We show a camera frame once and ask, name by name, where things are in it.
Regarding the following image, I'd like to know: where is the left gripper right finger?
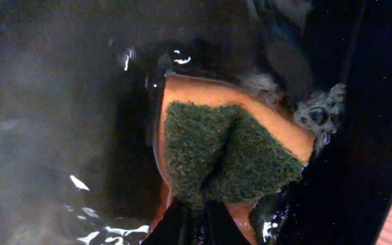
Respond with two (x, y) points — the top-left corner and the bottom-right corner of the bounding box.
(205, 201), (250, 245)

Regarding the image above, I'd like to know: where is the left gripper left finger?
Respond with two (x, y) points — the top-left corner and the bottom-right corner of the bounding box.
(142, 200), (189, 245)

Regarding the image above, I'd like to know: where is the orange green scrub sponge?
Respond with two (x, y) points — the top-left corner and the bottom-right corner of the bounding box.
(151, 75), (314, 244)

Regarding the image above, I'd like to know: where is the black rectangular tray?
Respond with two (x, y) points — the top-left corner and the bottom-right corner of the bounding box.
(0, 1), (392, 244)

